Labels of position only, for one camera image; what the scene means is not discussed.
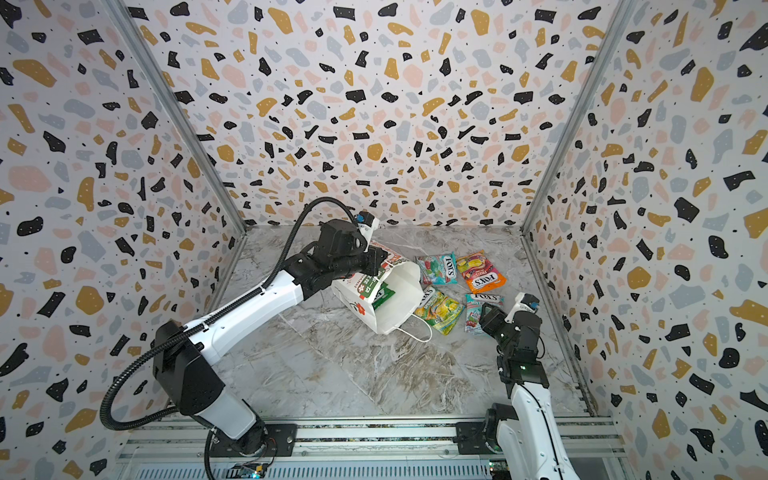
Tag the green mango tea candy bag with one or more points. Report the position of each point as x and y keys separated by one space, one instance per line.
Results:
x=438 y=310

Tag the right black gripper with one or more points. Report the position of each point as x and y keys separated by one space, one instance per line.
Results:
x=496 y=321

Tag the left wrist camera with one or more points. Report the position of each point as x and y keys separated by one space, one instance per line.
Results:
x=367 y=224

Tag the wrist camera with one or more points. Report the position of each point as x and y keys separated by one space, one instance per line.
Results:
x=367 y=224
x=524 y=302

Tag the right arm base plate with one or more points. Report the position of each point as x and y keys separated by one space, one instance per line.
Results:
x=473 y=438

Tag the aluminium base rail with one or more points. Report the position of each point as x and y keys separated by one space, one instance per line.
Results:
x=325 y=448

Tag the green circuit board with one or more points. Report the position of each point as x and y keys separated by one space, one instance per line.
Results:
x=249 y=471
x=499 y=470

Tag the teal red mint candy bag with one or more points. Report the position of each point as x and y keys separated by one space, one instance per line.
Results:
x=473 y=310

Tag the teal berry mint candy bag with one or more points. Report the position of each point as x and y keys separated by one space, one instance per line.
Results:
x=438 y=270

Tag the orange fruit candy bag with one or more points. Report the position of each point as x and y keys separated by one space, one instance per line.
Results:
x=479 y=273

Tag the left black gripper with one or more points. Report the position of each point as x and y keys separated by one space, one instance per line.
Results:
x=375 y=257

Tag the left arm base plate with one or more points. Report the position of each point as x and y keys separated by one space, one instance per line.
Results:
x=262 y=441

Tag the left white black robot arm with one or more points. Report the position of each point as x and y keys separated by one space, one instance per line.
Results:
x=184 y=368

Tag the white floral paper bag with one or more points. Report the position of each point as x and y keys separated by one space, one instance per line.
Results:
x=385 y=301

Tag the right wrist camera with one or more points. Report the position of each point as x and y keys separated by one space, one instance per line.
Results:
x=524 y=302

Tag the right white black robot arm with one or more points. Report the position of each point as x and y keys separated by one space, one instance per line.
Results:
x=526 y=431

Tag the right green circuit board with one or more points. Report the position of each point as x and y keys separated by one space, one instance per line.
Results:
x=499 y=470

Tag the left green circuit board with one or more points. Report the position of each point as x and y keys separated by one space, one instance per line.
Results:
x=249 y=471

